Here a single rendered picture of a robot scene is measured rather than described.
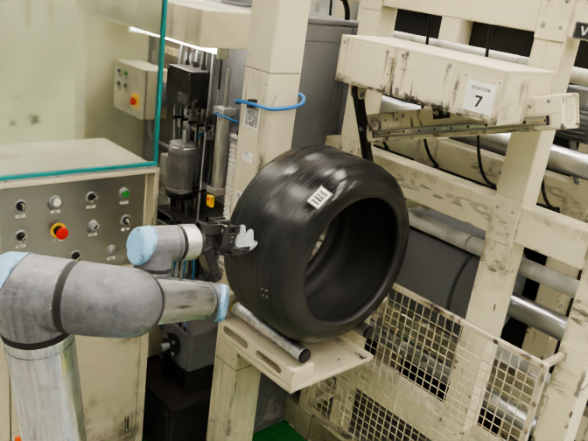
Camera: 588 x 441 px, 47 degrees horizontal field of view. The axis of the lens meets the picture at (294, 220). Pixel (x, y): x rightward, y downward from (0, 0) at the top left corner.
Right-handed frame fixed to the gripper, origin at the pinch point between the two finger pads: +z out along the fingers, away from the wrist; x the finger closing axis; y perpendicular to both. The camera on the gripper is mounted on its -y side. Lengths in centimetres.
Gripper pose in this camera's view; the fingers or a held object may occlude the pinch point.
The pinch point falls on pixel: (252, 245)
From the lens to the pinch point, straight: 185.5
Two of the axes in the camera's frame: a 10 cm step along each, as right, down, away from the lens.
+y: 2.2, -9.4, -2.7
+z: 7.2, -0.3, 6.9
